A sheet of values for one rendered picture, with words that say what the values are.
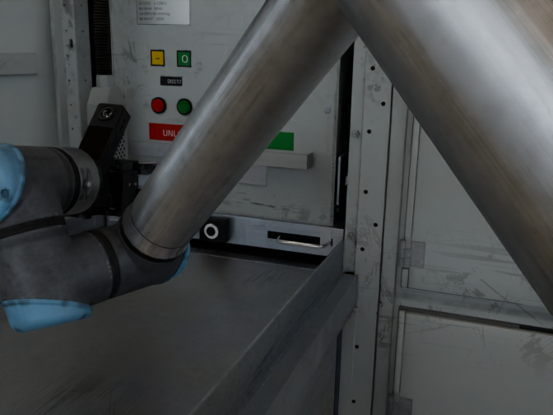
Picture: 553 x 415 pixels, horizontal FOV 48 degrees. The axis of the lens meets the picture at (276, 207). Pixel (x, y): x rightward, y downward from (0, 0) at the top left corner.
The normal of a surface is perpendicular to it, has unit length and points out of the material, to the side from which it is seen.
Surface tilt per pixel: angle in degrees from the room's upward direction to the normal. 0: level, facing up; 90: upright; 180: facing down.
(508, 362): 90
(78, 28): 90
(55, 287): 66
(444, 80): 99
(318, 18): 116
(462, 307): 90
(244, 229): 90
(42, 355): 0
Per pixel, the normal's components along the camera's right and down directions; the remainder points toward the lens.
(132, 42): -0.34, 0.23
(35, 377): 0.02, -0.97
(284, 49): -0.33, 0.55
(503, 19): -0.41, -0.04
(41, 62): 0.86, 0.15
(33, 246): 0.40, -0.15
